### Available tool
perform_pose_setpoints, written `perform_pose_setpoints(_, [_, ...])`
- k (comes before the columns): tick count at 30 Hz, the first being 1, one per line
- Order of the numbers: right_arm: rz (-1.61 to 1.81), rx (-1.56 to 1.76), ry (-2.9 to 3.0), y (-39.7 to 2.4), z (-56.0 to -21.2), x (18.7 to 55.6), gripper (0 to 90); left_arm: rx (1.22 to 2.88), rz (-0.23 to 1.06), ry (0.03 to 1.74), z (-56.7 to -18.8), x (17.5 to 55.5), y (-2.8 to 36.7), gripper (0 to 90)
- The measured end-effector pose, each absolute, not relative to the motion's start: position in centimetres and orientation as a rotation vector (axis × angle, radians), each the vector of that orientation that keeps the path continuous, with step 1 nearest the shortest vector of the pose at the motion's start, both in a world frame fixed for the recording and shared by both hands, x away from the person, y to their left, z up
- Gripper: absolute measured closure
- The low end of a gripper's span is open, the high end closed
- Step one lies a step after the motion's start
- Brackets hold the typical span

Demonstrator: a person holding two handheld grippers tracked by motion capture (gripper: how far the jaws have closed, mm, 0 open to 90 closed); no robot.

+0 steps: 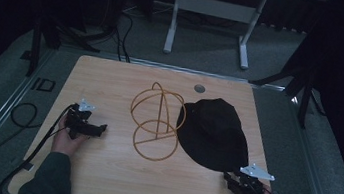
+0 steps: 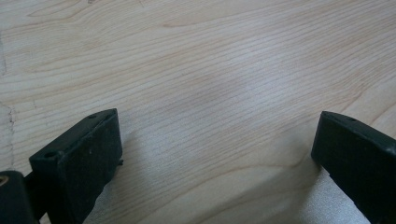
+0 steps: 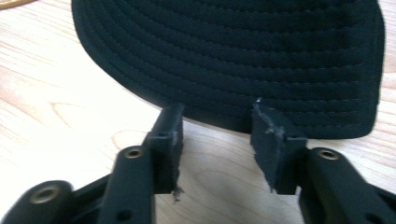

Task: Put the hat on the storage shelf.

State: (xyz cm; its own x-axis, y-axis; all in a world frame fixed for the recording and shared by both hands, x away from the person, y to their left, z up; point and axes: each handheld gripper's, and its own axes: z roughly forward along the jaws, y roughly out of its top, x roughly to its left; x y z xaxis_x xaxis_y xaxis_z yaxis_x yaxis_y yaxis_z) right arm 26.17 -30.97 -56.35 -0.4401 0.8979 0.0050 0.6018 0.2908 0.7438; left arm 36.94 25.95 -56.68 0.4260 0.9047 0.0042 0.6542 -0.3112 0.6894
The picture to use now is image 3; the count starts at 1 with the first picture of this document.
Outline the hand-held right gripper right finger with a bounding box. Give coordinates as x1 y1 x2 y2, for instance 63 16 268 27
249 98 309 196

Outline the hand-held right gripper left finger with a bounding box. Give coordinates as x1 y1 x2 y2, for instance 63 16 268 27
142 103 185 203

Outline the black stitched cap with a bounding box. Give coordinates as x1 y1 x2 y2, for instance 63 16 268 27
70 0 387 140

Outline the tan wooden object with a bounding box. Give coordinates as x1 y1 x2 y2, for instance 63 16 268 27
0 0 35 11

